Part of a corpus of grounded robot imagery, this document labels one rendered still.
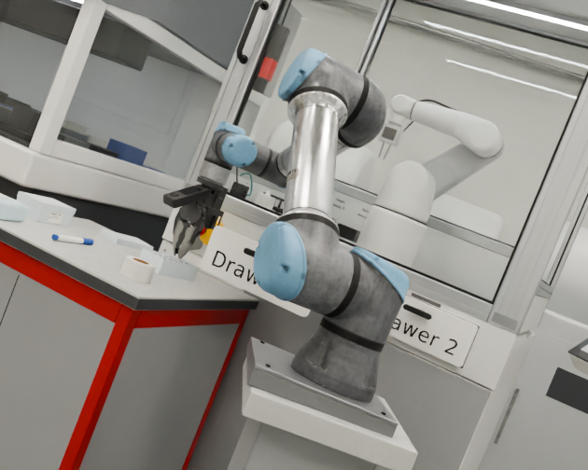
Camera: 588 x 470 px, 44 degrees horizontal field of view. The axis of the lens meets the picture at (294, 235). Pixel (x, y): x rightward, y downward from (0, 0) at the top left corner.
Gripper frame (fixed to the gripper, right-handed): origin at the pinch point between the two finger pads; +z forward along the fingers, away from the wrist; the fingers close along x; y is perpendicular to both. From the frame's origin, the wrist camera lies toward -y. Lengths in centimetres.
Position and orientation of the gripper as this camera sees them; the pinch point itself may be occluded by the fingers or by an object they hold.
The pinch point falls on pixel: (176, 252)
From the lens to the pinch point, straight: 188.4
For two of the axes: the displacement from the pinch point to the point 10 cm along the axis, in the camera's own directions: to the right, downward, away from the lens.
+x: -7.3, -3.3, 6.1
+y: 5.8, 1.9, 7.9
